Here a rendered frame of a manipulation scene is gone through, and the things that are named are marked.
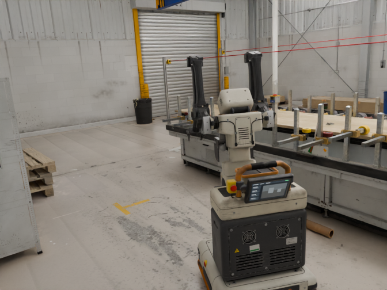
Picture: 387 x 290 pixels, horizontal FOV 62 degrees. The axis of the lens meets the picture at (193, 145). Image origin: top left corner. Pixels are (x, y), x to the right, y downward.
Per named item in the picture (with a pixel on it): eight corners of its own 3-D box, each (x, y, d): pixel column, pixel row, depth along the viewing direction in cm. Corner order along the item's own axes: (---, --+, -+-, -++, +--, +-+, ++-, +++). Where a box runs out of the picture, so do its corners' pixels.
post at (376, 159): (377, 174, 251) (382, 113, 239) (372, 173, 253) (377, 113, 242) (379, 173, 253) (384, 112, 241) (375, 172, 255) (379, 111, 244)
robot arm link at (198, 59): (190, 52, 218) (204, 51, 220) (186, 56, 231) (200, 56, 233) (196, 118, 220) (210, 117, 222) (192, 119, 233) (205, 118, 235)
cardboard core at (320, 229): (329, 231, 283) (299, 219, 306) (328, 239, 285) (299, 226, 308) (334, 228, 287) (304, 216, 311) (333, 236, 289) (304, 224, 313)
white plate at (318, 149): (327, 158, 282) (327, 147, 280) (302, 152, 303) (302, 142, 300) (327, 157, 282) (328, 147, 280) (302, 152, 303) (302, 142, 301)
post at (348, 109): (346, 163, 270) (349, 106, 258) (342, 162, 272) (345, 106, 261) (348, 162, 272) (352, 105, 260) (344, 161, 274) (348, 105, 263)
